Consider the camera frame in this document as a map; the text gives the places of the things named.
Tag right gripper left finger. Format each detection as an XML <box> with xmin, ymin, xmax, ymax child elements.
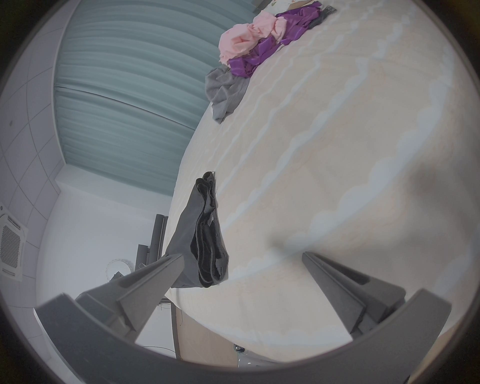
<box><xmin>76</xmin><ymin>253</ymin><xmax>185</xmax><ymax>332</ymax></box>

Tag round mirror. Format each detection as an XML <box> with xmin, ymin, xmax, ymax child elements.
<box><xmin>106</xmin><ymin>258</ymin><xmax>133</xmax><ymax>280</ymax></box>

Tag pink garment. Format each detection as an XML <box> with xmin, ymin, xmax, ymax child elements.
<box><xmin>218</xmin><ymin>10</ymin><xmax>287</xmax><ymax>65</ymax></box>

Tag white printed pillow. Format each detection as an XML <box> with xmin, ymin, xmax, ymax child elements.
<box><xmin>268</xmin><ymin>0</ymin><xmax>319</xmax><ymax>12</ymax></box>

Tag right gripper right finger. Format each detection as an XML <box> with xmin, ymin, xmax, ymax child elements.
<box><xmin>301</xmin><ymin>252</ymin><xmax>406</xmax><ymax>335</ymax></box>

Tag blue-green curtain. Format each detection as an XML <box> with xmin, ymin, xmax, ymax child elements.
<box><xmin>54</xmin><ymin>0</ymin><xmax>263</xmax><ymax>130</ymax></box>
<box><xmin>56</xmin><ymin>87</ymin><xmax>196</xmax><ymax>197</ymax></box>

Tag grey garment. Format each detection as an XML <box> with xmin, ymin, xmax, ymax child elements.
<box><xmin>205</xmin><ymin>67</ymin><xmax>250</xmax><ymax>124</ymax></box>

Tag bed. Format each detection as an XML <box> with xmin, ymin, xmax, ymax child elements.
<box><xmin>164</xmin><ymin>0</ymin><xmax>469</xmax><ymax>370</ymax></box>

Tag black T-shirt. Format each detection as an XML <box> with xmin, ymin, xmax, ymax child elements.
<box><xmin>165</xmin><ymin>171</ymin><xmax>230</xmax><ymax>289</ymax></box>

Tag white ceiling air conditioner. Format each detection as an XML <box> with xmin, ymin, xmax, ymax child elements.
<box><xmin>0</xmin><ymin>204</ymin><xmax>29</xmax><ymax>282</ymax></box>

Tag purple garment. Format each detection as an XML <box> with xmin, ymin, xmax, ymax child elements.
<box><xmin>229</xmin><ymin>1</ymin><xmax>336</xmax><ymax>79</ymax></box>

